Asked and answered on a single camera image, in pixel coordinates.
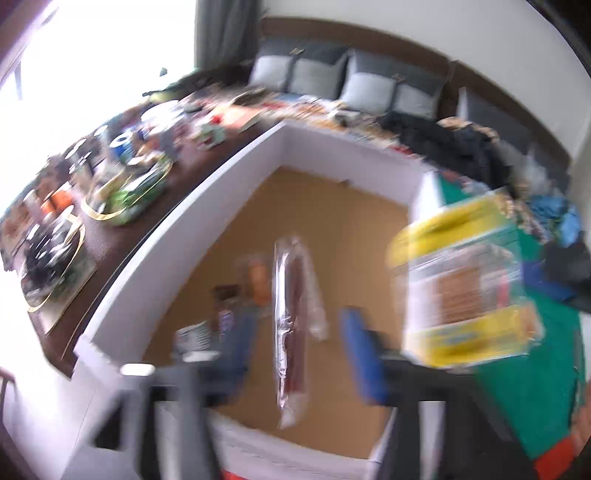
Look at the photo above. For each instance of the black puffer jacket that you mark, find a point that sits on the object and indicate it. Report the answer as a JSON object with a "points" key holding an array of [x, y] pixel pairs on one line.
{"points": [[448, 143]]}

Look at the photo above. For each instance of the dark bag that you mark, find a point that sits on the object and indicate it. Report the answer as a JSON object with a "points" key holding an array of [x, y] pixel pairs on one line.
{"points": [[570, 272]]}

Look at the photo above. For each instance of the dark wooden table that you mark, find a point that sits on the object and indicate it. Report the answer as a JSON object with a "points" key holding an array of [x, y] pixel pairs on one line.
{"points": [[124, 235]]}

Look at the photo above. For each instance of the blue cloth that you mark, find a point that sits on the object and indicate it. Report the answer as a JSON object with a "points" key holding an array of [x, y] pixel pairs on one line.
{"points": [[556, 221]]}

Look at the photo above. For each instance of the brown chocolate bar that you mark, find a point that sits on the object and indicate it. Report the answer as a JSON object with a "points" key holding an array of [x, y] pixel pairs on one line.
{"points": [[227, 309]]}

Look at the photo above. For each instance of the grey curtain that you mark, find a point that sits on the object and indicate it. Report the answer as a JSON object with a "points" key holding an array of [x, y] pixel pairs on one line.
{"points": [[226, 34]]}

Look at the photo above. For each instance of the gold-rimmed tray of dark items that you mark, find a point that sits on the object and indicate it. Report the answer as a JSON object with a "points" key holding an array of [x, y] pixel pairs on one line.
{"points": [[51, 263]]}

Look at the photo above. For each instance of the orange book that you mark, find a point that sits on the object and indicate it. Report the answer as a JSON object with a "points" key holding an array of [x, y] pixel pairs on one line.
{"points": [[240, 117]]}

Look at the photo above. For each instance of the gold-rimmed tray of green items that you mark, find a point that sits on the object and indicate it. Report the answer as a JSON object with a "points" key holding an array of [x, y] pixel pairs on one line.
{"points": [[129, 194]]}

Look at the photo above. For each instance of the blue and white cup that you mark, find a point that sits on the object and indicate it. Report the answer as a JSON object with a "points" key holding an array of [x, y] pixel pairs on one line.
{"points": [[123, 145]]}

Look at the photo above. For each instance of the grey two-tone pillow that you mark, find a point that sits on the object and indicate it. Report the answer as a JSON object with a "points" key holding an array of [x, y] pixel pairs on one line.
{"points": [[300, 74], [392, 90], [494, 120]]}

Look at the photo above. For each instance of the clear plastic bag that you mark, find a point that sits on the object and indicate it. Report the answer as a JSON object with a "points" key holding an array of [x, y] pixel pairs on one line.
{"points": [[538, 173]]}

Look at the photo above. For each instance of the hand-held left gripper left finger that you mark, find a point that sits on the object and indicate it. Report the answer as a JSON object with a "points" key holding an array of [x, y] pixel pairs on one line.
{"points": [[231, 350]]}

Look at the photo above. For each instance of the bread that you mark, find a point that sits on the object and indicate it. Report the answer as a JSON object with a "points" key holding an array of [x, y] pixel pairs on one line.
{"points": [[461, 286]]}

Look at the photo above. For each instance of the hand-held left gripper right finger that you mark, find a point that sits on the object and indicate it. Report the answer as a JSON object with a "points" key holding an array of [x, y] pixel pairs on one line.
{"points": [[364, 360]]}

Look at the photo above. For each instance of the orange fleece cloth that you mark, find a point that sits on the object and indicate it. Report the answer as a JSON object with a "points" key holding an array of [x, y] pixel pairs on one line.
{"points": [[556, 459]]}

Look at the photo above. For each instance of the white cardboard box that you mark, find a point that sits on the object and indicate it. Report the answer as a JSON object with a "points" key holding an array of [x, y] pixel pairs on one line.
{"points": [[323, 221]]}

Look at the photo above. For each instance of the dark sausage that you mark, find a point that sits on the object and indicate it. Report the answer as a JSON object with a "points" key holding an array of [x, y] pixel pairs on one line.
{"points": [[291, 323]]}

